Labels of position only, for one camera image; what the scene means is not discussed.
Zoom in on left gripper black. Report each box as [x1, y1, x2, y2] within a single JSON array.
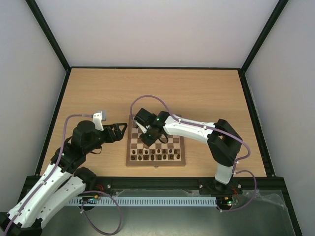
[[85, 123, 128, 153]]

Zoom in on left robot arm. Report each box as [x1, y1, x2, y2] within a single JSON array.
[[0, 120, 127, 236]]

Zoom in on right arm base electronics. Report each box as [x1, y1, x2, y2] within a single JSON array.
[[216, 187, 242, 212]]

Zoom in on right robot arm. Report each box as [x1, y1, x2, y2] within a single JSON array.
[[132, 108, 242, 193]]

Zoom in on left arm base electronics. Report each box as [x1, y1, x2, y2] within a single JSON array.
[[78, 193, 101, 211]]

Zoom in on dark pieces back row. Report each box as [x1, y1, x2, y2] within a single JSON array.
[[131, 148, 175, 155]]

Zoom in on dark pieces row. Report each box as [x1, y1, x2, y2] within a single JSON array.
[[130, 154, 182, 162], [131, 148, 175, 155]]

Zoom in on dark pieces front row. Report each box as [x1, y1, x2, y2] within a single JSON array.
[[130, 154, 182, 162]]

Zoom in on wooden chess board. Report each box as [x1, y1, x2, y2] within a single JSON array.
[[126, 119, 186, 167]]

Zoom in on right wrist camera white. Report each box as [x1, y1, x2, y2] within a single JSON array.
[[133, 120, 147, 134]]

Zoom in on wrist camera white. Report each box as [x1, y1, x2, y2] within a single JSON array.
[[133, 120, 147, 134], [93, 110, 107, 131]]

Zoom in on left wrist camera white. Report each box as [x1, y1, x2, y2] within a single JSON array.
[[93, 110, 107, 131]]

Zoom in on black aluminium frame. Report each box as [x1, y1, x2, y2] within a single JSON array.
[[19, 0, 302, 236]]

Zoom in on grey slotted cable duct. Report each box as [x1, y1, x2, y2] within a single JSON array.
[[66, 197, 217, 207]]

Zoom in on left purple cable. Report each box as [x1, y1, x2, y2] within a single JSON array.
[[3, 114, 123, 234]]

